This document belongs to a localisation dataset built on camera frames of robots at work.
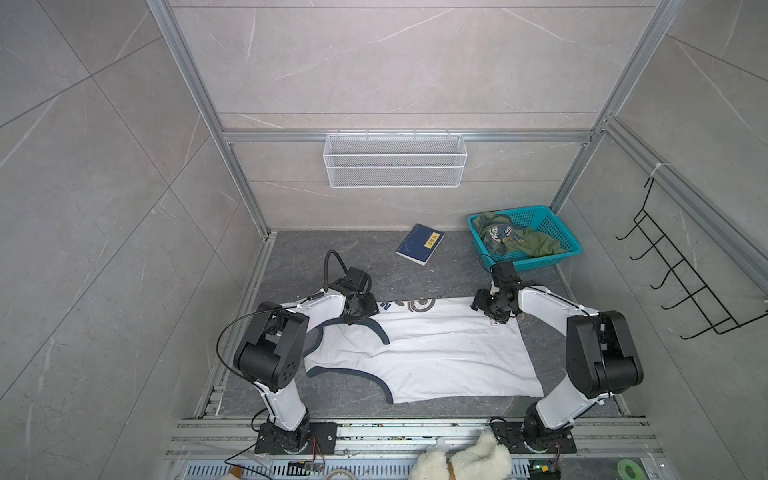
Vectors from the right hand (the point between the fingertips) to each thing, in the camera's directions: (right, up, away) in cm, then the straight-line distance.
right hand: (479, 304), depth 96 cm
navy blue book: (-17, +21, +19) cm, 33 cm away
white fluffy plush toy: (-9, -28, -33) cm, 44 cm away
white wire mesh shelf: (-27, +49, +5) cm, 56 cm away
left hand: (-35, 0, 0) cm, 35 cm away
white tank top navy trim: (-17, -13, -5) cm, 22 cm away
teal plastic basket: (+32, +30, +20) cm, 48 cm away
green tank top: (+12, +23, +14) cm, 30 cm away
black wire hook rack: (+38, +12, -28) cm, 49 cm away
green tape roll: (+28, -35, -26) cm, 52 cm away
